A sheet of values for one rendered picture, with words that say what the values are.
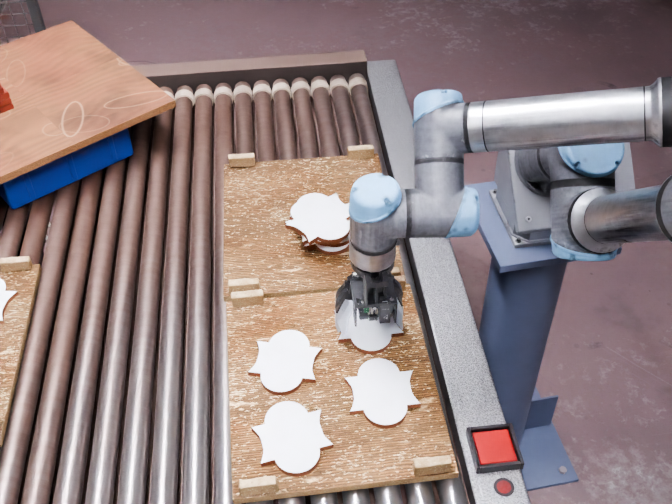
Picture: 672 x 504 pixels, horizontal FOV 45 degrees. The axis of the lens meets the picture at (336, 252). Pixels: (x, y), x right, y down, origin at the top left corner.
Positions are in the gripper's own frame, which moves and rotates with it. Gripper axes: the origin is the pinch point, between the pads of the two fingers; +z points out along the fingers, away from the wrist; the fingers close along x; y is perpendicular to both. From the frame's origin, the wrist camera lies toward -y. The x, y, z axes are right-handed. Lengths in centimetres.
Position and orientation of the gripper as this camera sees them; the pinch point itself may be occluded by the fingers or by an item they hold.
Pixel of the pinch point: (368, 322)
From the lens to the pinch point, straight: 146.5
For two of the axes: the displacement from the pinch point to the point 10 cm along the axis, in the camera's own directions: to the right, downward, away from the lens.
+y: 1.2, 7.3, -6.7
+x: 9.9, -1.0, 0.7
